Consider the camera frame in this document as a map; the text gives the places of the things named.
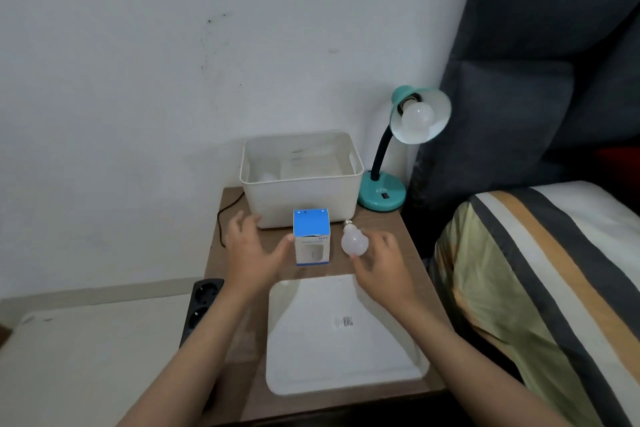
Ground person's right hand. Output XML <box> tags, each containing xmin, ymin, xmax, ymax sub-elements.
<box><xmin>352</xmin><ymin>231</ymin><xmax>419</xmax><ymax>315</ymax></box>

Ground person's left hand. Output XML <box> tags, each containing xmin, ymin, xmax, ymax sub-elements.
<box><xmin>222</xmin><ymin>210</ymin><xmax>296</xmax><ymax>300</ymax></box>

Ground person's right forearm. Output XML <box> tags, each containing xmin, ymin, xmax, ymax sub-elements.
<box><xmin>372</xmin><ymin>294</ymin><xmax>576</xmax><ymax>427</ymax></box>

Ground person's left forearm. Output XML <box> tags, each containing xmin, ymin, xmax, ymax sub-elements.
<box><xmin>116</xmin><ymin>287</ymin><xmax>273</xmax><ymax>427</ymax></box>

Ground white light bulb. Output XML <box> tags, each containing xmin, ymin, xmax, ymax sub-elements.
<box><xmin>341</xmin><ymin>220</ymin><xmax>371</xmax><ymax>259</ymax></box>

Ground blue and white bulb box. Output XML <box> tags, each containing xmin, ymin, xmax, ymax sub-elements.
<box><xmin>293</xmin><ymin>208</ymin><xmax>332</xmax><ymax>267</ymax></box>

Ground white plastic storage bin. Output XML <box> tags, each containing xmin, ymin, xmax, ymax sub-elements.
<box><xmin>239</xmin><ymin>130</ymin><xmax>365</xmax><ymax>230</ymax></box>

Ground teal desk lamp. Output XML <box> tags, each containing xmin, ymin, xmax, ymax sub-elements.
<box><xmin>357</xmin><ymin>85</ymin><xmax>453</xmax><ymax>212</ymax></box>

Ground white flat plastic lid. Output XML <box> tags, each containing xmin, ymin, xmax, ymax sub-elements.
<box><xmin>265</xmin><ymin>274</ymin><xmax>431</xmax><ymax>396</ymax></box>

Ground white cardboard box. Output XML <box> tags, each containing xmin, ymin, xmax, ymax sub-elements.
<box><xmin>279</xmin><ymin>151</ymin><xmax>347</xmax><ymax>180</ymax></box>

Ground black power strip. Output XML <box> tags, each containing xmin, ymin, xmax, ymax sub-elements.
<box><xmin>178</xmin><ymin>279</ymin><xmax>225</xmax><ymax>350</ymax></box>

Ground white bulb in lamp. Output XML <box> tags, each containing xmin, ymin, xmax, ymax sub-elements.
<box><xmin>402</xmin><ymin>102</ymin><xmax>435</xmax><ymax>131</ymax></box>

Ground striped bed cover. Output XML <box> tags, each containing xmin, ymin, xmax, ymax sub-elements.
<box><xmin>432</xmin><ymin>180</ymin><xmax>640</xmax><ymax>427</ymax></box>

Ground white low cabinet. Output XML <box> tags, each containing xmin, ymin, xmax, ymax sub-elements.
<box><xmin>0</xmin><ymin>292</ymin><xmax>241</xmax><ymax>427</ymax></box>

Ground red pillow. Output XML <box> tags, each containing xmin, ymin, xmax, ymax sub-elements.
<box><xmin>593</xmin><ymin>145</ymin><xmax>640</xmax><ymax>218</ymax></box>

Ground dark grey padded headboard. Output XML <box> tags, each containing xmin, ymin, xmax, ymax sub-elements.
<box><xmin>402</xmin><ymin>0</ymin><xmax>640</xmax><ymax>262</ymax></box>

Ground black power cable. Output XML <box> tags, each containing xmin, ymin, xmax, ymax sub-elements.
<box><xmin>215</xmin><ymin>195</ymin><xmax>245</xmax><ymax>248</ymax></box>

